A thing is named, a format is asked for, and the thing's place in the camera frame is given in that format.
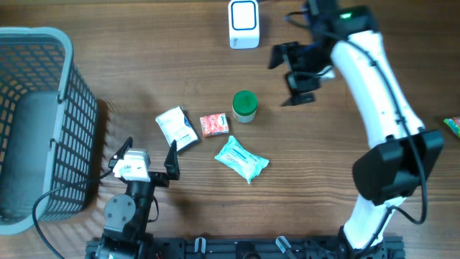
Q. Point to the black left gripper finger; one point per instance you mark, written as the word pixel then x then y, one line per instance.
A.
pixel 171 162
pixel 119 154

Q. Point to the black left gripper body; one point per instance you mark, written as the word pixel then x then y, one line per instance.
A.
pixel 159 180

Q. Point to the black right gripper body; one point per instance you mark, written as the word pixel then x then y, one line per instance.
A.
pixel 306 57

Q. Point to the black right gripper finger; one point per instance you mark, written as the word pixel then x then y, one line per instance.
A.
pixel 277 56
pixel 299 99

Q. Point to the white blue carton box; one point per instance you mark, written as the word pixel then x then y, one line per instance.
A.
pixel 176 126

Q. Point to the green lid jar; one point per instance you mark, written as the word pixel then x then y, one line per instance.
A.
pixel 244 106

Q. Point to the teal wet wipes pack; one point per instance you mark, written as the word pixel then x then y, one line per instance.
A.
pixel 246 164

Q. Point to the green Haribo gummy bag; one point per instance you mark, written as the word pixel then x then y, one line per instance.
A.
pixel 453 124

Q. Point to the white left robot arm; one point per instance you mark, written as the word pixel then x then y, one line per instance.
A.
pixel 127 215

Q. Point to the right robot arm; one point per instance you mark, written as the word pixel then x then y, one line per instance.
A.
pixel 402 152

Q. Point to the white barcode scanner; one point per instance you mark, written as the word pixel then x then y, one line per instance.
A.
pixel 243 17

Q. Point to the grey plastic mesh basket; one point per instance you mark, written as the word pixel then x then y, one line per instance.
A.
pixel 48 127

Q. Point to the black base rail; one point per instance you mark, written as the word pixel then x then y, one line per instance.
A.
pixel 308 248

